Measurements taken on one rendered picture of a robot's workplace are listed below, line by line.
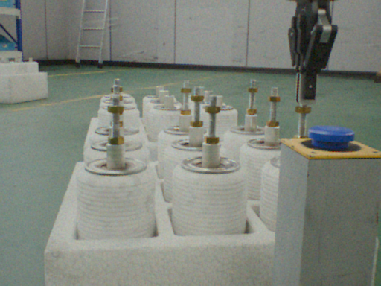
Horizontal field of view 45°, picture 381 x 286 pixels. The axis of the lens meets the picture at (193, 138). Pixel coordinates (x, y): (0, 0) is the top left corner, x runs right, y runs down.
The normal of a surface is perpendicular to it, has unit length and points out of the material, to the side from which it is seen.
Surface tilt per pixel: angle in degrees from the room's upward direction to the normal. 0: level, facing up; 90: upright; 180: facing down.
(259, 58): 90
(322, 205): 90
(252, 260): 90
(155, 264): 90
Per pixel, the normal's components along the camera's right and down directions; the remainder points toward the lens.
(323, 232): 0.15, 0.20
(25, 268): 0.03, -0.98
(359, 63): -0.37, 0.18
